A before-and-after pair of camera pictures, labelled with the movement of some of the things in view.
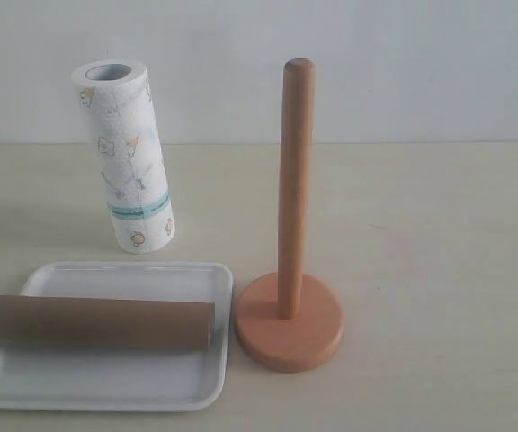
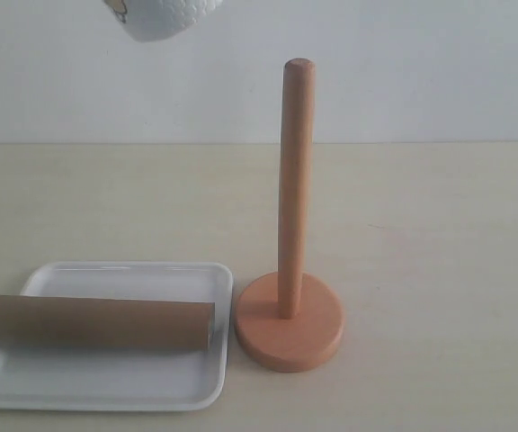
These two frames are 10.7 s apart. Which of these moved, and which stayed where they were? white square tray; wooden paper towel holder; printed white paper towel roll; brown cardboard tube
Moved: printed white paper towel roll
Stayed: brown cardboard tube; wooden paper towel holder; white square tray
